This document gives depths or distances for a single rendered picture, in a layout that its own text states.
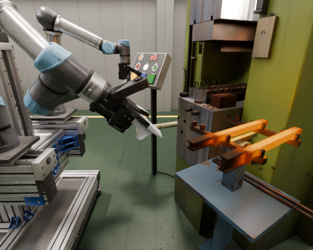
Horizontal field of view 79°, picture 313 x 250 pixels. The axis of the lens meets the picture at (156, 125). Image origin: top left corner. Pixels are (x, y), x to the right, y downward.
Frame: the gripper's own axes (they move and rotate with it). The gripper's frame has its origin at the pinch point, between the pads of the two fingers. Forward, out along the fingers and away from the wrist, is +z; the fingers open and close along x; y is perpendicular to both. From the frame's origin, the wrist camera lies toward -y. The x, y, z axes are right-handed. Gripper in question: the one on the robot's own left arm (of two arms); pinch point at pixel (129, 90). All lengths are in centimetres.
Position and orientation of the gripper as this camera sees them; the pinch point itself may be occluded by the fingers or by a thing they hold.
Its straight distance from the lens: 149.2
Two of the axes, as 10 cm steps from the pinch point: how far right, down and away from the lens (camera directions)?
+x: 0.1, 3.6, -9.3
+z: 0.0, 9.3, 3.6
